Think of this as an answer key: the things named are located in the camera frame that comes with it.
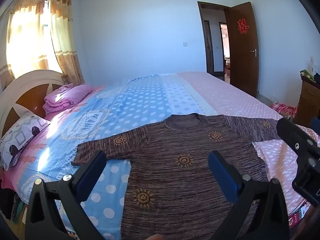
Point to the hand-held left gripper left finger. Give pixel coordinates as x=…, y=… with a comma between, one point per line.
x=88, y=177

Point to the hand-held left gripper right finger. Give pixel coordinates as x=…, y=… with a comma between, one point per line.
x=225, y=177

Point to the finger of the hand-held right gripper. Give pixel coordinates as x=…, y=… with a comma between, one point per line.
x=290, y=132

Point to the brown knitted sweater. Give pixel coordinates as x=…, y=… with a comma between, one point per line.
x=180, y=135

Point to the person's left hand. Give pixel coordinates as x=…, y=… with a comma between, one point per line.
x=155, y=237

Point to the red patterned cloth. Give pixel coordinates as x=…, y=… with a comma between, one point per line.
x=285, y=109

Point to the wooden cabinet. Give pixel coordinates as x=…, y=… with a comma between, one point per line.
x=307, y=100

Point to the green packet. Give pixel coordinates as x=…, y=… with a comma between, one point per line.
x=306, y=74

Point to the pink dotted bedsheet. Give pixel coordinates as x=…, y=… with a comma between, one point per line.
x=225, y=97

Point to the patterned pillow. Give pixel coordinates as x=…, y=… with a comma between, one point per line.
x=22, y=135

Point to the folded pink blanket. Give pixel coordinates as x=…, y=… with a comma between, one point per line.
x=65, y=97

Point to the brown wooden door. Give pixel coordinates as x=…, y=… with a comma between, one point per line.
x=243, y=62

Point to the blue polka dot blanket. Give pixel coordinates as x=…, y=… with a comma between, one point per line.
x=140, y=100

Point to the cream and wood headboard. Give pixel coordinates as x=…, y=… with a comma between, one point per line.
x=27, y=92

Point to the red paper door decoration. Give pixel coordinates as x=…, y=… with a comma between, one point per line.
x=243, y=26

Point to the brown door frame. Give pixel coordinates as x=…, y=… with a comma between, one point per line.
x=201, y=30

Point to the white wall switch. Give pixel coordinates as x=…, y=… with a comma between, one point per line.
x=185, y=43

